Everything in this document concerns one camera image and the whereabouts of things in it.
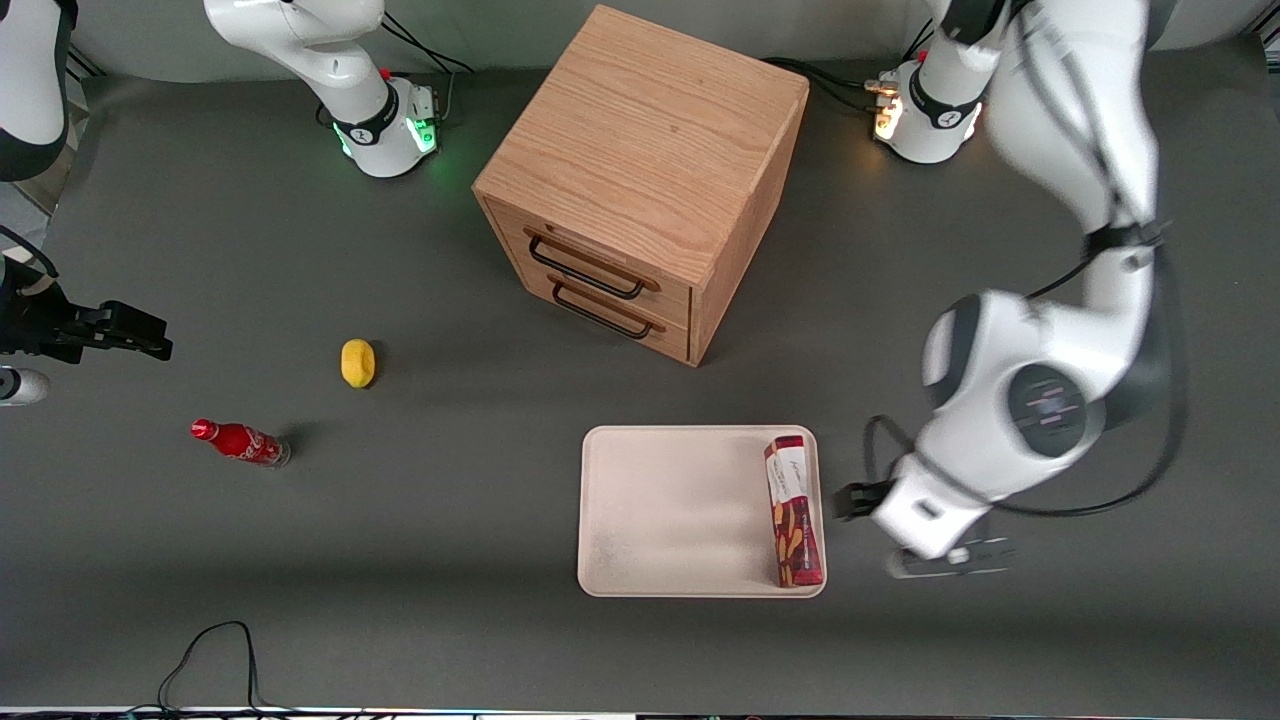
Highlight black arm wrist cable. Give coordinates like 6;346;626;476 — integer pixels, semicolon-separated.
862;222;1191;519
0;225;59;279

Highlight oak wooden drawer cabinet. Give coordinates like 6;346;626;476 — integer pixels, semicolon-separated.
472;4;811;368

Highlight black metal drawer handle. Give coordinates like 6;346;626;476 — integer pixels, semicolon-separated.
548;274;667;341
523;228;661;301

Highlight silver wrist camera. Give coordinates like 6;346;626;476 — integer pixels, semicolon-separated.
884;537;1018;581
0;367;50;407

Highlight black looped table cable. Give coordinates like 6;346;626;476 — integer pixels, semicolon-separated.
125;620;301;717

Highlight black left arm base cables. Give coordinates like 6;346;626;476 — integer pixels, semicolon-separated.
762;22;936;113

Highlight black right arm wrist cable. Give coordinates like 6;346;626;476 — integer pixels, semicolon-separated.
0;225;59;279

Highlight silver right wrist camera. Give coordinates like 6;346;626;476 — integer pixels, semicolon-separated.
0;367;50;407

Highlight red cookie box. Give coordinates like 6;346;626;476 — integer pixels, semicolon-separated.
763;435;825;589

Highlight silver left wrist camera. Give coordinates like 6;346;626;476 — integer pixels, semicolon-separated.
884;537;1018;581

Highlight beige rectangular tray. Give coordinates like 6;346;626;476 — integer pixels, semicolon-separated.
577;425;829;600

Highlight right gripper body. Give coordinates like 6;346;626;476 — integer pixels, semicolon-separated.
0;260;63;361

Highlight red cola bottle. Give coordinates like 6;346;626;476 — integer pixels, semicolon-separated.
190;418;292;469

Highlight black right arm base cables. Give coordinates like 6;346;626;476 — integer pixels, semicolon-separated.
380;10;475;126

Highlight black left arm wrist cable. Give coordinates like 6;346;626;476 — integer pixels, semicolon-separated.
862;222;1191;519

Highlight black arm base cables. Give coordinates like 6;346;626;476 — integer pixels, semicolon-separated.
380;10;475;126
762;22;936;113

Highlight wooden drawer front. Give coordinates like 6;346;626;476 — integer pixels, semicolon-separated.
520;262;691;363
490;200;694;323

